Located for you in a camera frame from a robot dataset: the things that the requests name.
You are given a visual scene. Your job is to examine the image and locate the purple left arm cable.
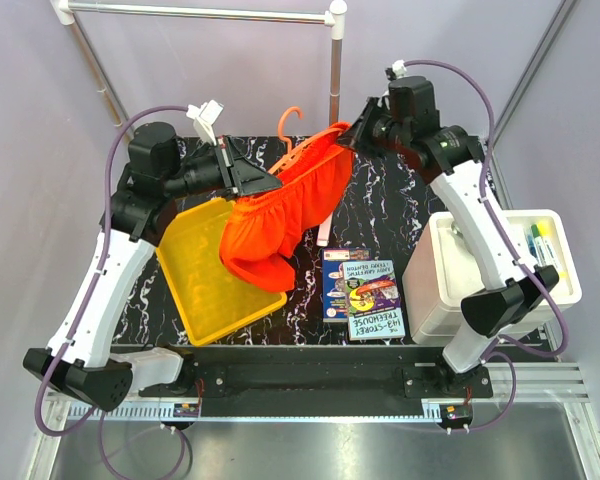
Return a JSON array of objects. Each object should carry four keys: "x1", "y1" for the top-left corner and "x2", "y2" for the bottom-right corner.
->
[{"x1": 33, "y1": 104, "x2": 193, "y2": 478}]

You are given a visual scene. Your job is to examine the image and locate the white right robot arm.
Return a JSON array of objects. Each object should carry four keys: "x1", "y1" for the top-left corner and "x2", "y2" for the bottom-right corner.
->
[{"x1": 337, "y1": 76, "x2": 559, "y2": 397}]

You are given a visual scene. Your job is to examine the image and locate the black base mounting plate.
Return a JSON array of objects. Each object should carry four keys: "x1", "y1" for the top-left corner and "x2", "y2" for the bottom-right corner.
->
[{"x1": 138, "y1": 345, "x2": 493, "y2": 422}]

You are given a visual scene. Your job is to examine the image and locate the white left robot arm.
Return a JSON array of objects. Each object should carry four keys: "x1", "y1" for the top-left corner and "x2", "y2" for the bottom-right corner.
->
[{"x1": 23, "y1": 122, "x2": 282, "y2": 412}]

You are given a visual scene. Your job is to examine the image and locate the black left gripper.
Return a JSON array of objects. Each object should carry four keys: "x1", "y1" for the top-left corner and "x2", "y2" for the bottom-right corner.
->
[{"x1": 163, "y1": 134, "x2": 283, "y2": 201}]

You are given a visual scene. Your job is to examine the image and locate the white drawer storage box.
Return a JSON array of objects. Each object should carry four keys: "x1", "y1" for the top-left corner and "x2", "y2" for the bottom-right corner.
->
[{"x1": 402, "y1": 209, "x2": 582, "y2": 346}]

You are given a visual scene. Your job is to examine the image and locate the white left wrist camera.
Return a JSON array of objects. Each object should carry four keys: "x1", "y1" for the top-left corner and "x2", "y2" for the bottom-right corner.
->
[{"x1": 186, "y1": 100, "x2": 224, "y2": 146}]

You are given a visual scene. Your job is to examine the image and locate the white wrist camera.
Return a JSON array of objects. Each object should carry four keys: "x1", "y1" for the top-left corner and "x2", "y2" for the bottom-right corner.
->
[
  {"x1": 186, "y1": 100, "x2": 224, "y2": 146},
  {"x1": 385, "y1": 60, "x2": 408, "y2": 82}
]

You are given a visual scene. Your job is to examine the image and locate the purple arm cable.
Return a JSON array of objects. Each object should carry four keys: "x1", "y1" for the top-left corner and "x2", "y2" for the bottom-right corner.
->
[
  {"x1": 404, "y1": 59, "x2": 572, "y2": 434},
  {"x1": 33, "y1": 104, "x2": 193, "y2": 478}
]

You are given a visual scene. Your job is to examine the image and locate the orange plastic hanger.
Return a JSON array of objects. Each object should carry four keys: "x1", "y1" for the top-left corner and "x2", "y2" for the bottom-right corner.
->
[{"x1": 266, "y1": 106, "x2": 352, "y2": 175}]

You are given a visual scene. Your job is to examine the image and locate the green marker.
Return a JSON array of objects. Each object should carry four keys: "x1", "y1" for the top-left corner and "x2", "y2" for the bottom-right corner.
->
[{"x1": 531, "y1": 224, "x2": 551, "y2": 266}]

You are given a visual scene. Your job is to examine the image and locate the yellow marker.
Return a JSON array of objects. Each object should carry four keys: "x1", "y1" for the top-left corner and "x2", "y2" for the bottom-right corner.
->
[{"x1": 537, "y1": 223, "x2": 567, "y2": 278}]

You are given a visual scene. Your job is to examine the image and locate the blue comic book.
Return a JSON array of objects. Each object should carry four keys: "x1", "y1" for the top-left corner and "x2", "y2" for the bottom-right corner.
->
[{"x1": 322, "y1": 248, "x2": 371, "y2": 323}]

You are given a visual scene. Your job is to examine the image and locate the blue treehouse book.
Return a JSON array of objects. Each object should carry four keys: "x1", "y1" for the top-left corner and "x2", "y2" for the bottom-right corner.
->
[{"x1": 342, "y1": 260, "x2": 406, "y2": 341}]

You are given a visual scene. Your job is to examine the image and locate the yellow plastic tray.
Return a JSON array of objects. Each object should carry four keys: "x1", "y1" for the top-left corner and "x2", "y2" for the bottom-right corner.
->
[{"x1": 156, "y1": 198, "x2": 287, "y2": 346}]

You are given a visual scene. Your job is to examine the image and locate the teal round dish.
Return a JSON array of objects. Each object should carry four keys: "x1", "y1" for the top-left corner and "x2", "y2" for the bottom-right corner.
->
[{"x1": 450, "y1": 221, "x2": 464, "y2": 239}]

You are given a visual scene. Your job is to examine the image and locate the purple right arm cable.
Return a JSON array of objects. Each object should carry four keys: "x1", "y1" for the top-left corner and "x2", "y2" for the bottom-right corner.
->
[{"x1": 404, "y1": 59, "x2": 572, "y2": 434}]

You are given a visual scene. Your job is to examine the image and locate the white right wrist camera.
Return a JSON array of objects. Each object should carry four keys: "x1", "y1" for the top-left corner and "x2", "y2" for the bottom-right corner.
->
[{"x1": 385, "y1": 60, "x2": 408, "y2": 82}]

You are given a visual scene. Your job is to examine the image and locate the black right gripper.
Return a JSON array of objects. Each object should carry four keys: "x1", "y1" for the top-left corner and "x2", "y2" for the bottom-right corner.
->
[{"x1": 338, "y1": 96, "x2": 411, "y2": 159}]

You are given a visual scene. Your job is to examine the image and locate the blue marker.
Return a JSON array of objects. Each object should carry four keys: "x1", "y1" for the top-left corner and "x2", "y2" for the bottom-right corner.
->
[{"x1": 526, "y1": 235, "x2": 538, "y2": 261}]

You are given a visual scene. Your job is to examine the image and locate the orange shorts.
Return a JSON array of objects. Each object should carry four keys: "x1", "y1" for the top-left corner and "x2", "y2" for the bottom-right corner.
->
[{"x1": 219, "y1": 122, "x2": 354, "y2": 293}]

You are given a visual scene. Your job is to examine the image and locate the aluminium corner frame post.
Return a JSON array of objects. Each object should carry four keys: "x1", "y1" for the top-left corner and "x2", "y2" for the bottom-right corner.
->
[{"x1": 494, "y1": 0, "x2": 579, "y2": 142}]

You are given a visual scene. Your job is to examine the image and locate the silver clothes rack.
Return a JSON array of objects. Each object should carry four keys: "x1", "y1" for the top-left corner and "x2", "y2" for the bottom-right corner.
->
[{"x1": 49, "y1": 0, "x2": 349, "y2": 247}]

